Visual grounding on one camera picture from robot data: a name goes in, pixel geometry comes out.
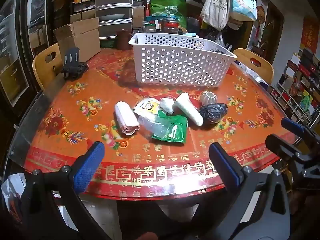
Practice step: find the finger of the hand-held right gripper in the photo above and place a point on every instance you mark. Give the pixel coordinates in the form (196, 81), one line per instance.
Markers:
(295, 127)
(280, 142)

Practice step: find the red wall hanging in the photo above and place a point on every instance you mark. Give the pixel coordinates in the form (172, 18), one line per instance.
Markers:
(309, 35)

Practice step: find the red floral tablecloth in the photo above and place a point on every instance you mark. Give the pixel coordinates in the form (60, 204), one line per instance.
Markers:
(75, 105)

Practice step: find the black phone stand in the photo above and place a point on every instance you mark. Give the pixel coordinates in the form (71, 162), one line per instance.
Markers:
(72, 66)

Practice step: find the green shopping bag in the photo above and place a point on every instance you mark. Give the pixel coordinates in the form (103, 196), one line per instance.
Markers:
(167, 10)

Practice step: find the beige tote bag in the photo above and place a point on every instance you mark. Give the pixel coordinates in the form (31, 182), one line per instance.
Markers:
(215, 7)

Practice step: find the white towel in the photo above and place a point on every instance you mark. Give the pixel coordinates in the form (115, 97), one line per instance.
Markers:
(190, 110)

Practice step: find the open cardboard box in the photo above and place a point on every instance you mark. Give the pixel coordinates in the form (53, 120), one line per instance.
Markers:
(85, 40)

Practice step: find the grey plastic drawer unit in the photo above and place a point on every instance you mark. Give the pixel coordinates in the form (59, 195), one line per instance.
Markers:
(112, 5)

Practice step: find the white plastic bag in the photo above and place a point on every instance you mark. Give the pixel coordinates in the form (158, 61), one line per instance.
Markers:
(12, 192)

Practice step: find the clear plastic bag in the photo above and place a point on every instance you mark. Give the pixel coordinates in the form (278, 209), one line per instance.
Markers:
(155, 126)

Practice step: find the shelf of boxes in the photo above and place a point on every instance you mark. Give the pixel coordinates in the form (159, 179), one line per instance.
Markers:
(297, 87)

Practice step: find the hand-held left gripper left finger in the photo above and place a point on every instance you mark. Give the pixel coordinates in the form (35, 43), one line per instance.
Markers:
(88, 165)

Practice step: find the green packet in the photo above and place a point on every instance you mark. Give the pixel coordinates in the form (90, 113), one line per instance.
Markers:
(176, 130)

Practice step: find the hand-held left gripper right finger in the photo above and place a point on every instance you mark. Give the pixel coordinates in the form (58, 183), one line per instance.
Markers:
(224, 162)

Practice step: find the cartoon printed pouch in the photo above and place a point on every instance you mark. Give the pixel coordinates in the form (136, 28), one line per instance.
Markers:
(147, 106)

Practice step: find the black knitted cloth bundle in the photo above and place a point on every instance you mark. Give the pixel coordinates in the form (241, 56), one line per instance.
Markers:
(212, 112)

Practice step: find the glass jar with red lid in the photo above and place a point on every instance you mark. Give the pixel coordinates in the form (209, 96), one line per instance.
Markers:
(171, 25)

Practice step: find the pink towel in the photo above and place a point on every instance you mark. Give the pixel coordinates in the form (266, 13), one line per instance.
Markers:
(125, 117)

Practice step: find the clear glass jar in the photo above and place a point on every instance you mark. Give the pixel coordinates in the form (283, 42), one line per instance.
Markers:
(149, 26)

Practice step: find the white perforated plastic basket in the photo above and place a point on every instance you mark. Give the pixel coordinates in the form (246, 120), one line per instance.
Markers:
(175, 62)

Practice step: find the small white cloth roll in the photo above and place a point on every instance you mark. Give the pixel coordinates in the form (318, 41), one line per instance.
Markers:
(167, 106)

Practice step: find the closed cardboard box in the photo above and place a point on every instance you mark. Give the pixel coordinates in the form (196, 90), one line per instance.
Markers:
(138, 17)

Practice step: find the blue printed tote bag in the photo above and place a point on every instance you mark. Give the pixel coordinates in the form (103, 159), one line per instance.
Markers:
(242, 2)

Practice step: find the wooden chair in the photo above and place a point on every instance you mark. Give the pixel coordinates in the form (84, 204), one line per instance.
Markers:
(40, 67)
(265, 67)

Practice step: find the brown cup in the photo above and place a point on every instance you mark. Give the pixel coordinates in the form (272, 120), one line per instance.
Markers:
(123, 40)

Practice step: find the dark framed picture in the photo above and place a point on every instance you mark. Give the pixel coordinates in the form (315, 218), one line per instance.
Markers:
(10, 55)

